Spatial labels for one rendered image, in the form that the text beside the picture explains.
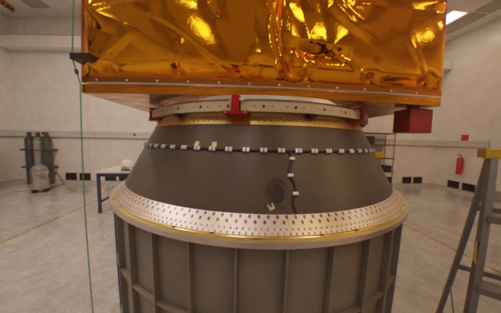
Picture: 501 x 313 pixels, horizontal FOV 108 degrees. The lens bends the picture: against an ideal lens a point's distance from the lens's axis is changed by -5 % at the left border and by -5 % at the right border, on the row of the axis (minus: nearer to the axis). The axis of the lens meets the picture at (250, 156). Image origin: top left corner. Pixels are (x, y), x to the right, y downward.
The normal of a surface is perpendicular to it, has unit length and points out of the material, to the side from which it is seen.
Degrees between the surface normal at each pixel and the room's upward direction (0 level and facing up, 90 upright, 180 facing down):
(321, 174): 62
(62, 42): 90
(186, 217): 43
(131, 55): 93
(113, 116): 90
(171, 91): 90
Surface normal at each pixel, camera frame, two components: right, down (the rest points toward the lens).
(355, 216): 0.27, -0.67
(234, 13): 0.11, 0.04
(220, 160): -0.18, -0.40
